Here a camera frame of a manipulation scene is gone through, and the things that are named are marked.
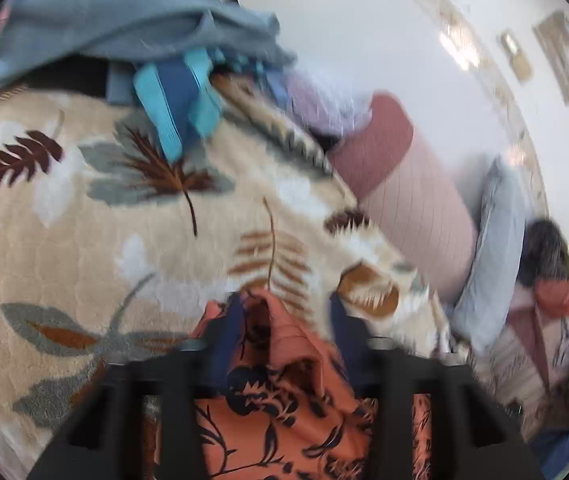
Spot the orange black floral garment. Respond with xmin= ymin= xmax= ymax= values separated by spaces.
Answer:
xmin=151 ymin=286 xmax=433 ymax=480

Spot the striped sofa cover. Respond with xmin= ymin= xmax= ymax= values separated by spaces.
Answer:
xmin=489 ymin=307 xmax=569 ymax=441

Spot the grey blue pillow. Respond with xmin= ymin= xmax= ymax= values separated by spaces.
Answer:
xmin=449 ymin=157 xmax=530 ymax=354

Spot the cream leaf print blanket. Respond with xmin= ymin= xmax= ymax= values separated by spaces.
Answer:
xmin=0 ymin=77 xmax=452 ymax=479

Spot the pink bolster cushion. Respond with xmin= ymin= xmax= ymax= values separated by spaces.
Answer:
xmin=328 ymin=92 xmax=478 ymax=304

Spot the lilac plastic bag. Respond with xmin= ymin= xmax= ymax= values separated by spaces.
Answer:
xmin=284 ymin=70 xmax=373 ymax=138

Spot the teal blue striped garment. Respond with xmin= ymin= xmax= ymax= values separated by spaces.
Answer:
xmin=131 ymin=46 xmax=270 ymax=164

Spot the grey blue cloth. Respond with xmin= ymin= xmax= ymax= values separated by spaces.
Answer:
xmin=0 ymin=0 xmax=295 ymax=88

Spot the beige wall switch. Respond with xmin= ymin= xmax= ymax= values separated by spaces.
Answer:
xmin=501 ymin=30 xmax=533 ymax=84

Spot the framed wall plaque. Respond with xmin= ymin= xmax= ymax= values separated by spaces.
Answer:
xmin=534 ymin=10 xmax=569 ymax=104

